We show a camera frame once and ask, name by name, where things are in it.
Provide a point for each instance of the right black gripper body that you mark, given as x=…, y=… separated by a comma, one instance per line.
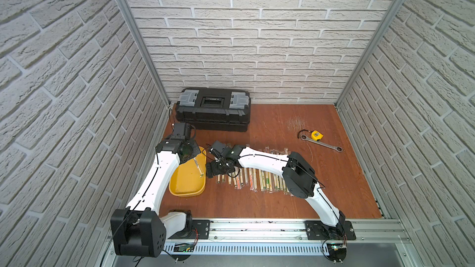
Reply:
x=217, y=167

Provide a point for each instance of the chopsticks pair fourteenth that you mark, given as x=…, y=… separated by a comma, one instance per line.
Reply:
x=230, y=180

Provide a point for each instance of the chopsticks pair twelfth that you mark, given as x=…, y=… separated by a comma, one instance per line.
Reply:
x=242, y=178

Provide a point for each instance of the chopsticks pair thirteenth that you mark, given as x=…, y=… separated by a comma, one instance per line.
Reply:
x=237, y=182

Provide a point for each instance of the yellow plastic storage box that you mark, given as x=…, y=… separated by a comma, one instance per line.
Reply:
x=185, y=181

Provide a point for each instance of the chopsticks pair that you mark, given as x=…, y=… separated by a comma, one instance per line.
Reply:
x=276, y=184
x=265, y=182
x=286, y=191
x=280, y=182
x=269, y=182
x=261, y=181
x=253, y=179

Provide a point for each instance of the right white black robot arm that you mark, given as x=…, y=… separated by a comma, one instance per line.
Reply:
x=297, y=173

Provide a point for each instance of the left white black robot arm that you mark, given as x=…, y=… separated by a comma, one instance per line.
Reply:
x=137, y=230

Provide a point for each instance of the wrapped chopsticks pile in box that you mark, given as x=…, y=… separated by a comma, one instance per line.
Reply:
x=198, y=166

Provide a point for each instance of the black plastic toolbox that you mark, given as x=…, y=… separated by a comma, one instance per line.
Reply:
x=215, y=109

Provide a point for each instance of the silver metal wrench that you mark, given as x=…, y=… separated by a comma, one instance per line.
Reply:
x=308, y=139

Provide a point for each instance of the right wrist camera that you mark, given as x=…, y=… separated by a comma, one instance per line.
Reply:
x=220, y=150

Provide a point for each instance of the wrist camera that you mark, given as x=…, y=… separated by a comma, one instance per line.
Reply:
x=220, y=150
x=181, y=131

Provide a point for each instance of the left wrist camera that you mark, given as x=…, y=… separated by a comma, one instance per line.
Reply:
x=181, y=131

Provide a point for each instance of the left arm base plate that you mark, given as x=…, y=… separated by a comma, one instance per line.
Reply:
x=200, y=229

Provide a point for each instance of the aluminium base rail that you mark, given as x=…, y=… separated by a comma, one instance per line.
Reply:
x=297, y=237

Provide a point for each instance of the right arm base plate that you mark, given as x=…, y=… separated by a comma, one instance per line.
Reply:
x=317, y=231

